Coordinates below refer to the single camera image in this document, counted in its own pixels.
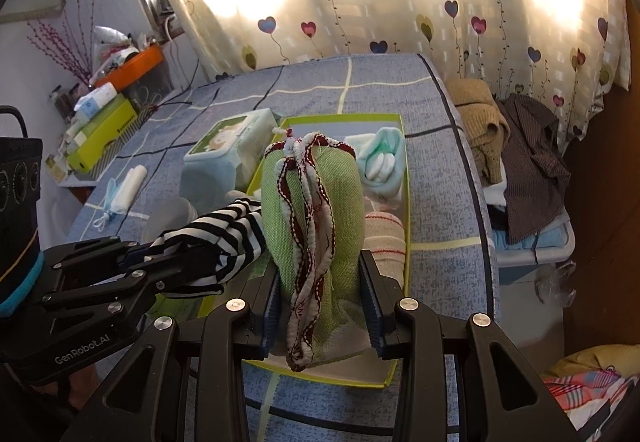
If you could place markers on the white side table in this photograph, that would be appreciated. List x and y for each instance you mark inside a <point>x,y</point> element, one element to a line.
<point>75,178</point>

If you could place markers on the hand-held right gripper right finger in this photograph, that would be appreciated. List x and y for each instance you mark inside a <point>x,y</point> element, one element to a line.
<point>375,327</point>

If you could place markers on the blue wet wipes pack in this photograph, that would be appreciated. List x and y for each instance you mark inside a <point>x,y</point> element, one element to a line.
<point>225,137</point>

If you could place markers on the white tissue pack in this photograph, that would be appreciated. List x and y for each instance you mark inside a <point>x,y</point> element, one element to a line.
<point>97,100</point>

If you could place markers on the pink plaid cloth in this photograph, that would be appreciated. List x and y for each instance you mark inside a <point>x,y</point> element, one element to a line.
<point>580,387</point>

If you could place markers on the glass jar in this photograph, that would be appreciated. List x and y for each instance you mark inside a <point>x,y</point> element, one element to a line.
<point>60,102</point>

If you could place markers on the orange plastic tray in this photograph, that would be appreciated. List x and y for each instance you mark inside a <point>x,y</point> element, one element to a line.
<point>140,65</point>

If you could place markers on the blue face mask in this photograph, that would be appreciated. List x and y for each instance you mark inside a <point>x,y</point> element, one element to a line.
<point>117,199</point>

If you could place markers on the clear plastic bag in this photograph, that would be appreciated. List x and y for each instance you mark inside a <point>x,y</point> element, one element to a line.
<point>557,282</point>

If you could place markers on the round clear plastic container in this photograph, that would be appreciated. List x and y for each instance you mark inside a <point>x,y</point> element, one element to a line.
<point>170,217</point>

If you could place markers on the brown knitted sweater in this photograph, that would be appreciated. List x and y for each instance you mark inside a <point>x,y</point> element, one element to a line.
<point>475,117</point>

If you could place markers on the yellow-green cardboard box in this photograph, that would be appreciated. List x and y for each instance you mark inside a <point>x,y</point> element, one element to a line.
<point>105,135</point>

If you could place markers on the white box with green rim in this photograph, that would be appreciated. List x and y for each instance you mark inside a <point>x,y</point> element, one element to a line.
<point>325,125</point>

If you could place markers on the black white striped sock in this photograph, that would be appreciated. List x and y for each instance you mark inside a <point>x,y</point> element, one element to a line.
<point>225,232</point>

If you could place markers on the white plastic bag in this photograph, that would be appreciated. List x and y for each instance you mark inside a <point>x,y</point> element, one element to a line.
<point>112,38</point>

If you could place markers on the rolled white red-striped towel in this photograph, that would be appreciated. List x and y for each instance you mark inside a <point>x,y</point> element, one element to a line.
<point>385,232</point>

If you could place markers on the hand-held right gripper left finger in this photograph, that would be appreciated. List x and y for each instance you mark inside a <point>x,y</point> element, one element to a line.
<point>270,322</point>

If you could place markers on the dark checked shirt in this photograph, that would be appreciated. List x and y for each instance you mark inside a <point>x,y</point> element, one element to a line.
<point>530,172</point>

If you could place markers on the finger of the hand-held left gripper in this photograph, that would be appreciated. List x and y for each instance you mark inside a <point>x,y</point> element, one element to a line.
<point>125,289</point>
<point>100,254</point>

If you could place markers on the pale green sock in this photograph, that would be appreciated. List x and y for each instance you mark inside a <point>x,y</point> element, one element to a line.
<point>385,142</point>

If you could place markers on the heart print curtain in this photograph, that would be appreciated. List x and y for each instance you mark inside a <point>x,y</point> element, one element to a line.
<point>400,22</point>

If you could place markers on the purple dried branches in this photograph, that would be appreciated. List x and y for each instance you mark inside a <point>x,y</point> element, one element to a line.
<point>65,52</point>

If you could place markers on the light blue plastic basket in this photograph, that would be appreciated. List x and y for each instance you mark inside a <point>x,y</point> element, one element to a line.
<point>525,254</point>

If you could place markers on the blue checked bed sheet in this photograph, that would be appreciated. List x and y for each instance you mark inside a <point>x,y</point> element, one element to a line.
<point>375,92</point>

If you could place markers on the yellow cloth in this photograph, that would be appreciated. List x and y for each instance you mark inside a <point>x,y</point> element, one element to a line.
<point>600,357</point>

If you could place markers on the green white carton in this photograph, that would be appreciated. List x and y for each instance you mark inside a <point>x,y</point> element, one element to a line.
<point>97,117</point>

